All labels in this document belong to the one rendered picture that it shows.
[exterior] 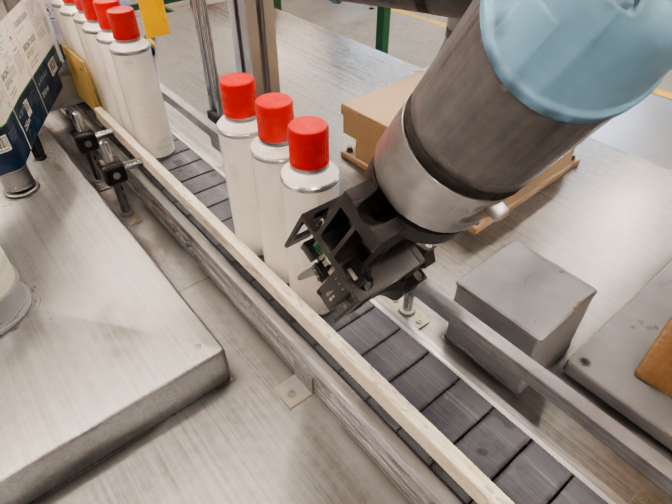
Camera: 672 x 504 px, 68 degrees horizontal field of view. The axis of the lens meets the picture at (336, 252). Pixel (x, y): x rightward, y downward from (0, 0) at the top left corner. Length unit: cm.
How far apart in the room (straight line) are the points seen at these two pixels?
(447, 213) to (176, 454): 35
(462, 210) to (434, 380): 25
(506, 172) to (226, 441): 37
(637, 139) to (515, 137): 85
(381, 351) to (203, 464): 19
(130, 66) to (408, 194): 54
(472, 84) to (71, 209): 61
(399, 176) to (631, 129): 86
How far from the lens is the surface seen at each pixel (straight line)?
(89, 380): 52
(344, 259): 32
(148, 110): 76
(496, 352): 42
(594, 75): 20
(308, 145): 40
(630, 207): 86
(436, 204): 26
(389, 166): 27
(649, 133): 110
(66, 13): 93
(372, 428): 45
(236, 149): 50
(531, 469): 46
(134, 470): 52
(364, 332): 51
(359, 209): 28
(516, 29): 20
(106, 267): 63
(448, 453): 41
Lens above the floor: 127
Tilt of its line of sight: 42 degrees down
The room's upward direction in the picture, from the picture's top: straight up
